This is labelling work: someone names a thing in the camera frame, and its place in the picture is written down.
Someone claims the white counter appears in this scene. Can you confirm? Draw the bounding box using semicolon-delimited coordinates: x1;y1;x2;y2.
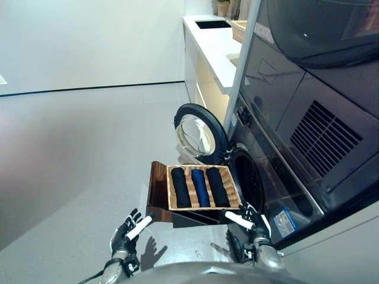
181;14;247;119

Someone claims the blue energy label sticker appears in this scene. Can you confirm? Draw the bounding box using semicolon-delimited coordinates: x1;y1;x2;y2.
273;208;297;236

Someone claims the blue cloth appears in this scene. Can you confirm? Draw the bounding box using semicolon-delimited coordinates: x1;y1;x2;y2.
191;168;212;208

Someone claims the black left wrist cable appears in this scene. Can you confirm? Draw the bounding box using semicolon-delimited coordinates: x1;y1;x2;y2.
77;270;104;284

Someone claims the round glass washer door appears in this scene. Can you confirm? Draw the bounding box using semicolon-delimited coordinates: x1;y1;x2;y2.
174;103;230;165

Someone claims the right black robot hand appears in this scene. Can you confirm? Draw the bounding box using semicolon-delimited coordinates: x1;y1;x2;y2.
224;202;272;243

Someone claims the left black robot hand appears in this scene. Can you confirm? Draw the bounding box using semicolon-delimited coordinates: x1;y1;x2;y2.
110;208;154;257

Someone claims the black stacked dryer unit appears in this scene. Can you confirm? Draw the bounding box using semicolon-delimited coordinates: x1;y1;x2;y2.
238;0;379;195

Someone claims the brown wooden stool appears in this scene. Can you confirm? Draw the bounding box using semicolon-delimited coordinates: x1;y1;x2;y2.
145;160;247;229

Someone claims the small wicker basket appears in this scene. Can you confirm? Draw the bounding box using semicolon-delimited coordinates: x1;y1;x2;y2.
230;20;248;43

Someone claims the beige plant pot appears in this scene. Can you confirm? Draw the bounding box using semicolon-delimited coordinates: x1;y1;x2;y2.
216;0;232;17

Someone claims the black rectangular countertop inset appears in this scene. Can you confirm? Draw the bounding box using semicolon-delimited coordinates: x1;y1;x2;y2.
195;20;233;30

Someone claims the black cloth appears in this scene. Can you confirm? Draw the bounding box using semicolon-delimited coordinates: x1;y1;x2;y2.
205;167;232;208
171;167;193;208

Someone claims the grey robot torso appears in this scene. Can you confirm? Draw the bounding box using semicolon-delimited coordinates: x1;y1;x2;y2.
117;260;297;284

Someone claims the rectangular wicker basket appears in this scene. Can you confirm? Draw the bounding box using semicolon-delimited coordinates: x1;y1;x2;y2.
166;164;242;211

